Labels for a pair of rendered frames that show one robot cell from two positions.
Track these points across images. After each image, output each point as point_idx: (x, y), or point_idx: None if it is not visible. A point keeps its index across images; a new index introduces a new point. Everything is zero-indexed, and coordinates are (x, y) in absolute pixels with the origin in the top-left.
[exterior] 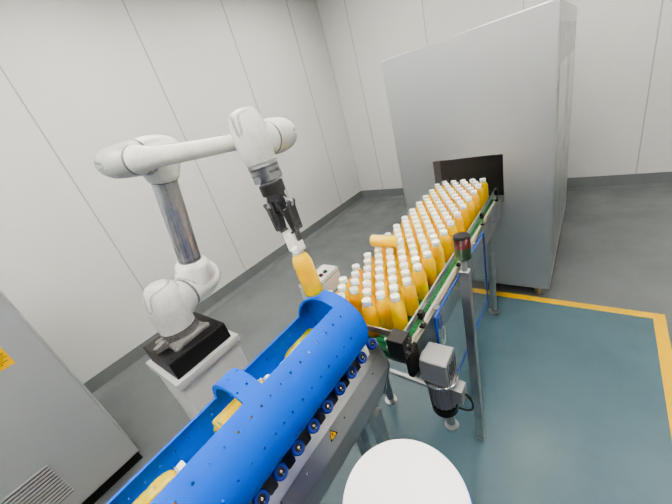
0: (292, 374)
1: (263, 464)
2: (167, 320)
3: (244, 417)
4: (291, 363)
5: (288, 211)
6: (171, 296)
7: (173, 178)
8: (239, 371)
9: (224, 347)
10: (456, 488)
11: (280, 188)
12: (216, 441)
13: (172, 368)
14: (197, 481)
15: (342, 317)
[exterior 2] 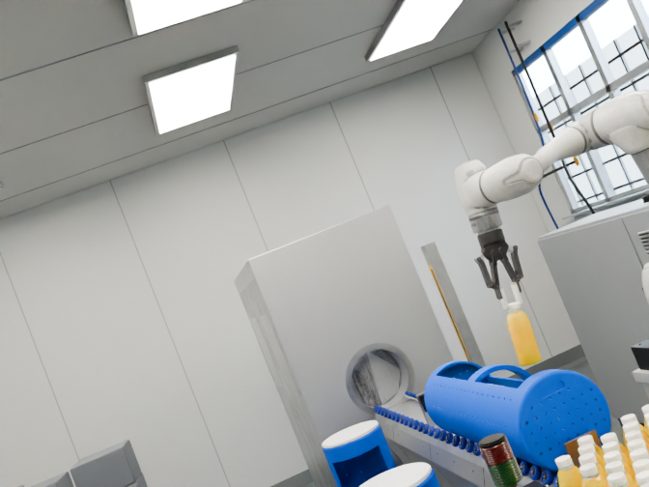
0: (476, 395)
1: (457, 420)
2: (648, 304)
3: (461, 386)
4: (481, 389)
5: (492, 266)
6: (647, 281)
7: (630, 151)
8: (493, 366)
9: None
10: None
11: (479, 243)
12: (455, 382)
13: (634, 353)
14: (444, 388)
15: (510, 402)
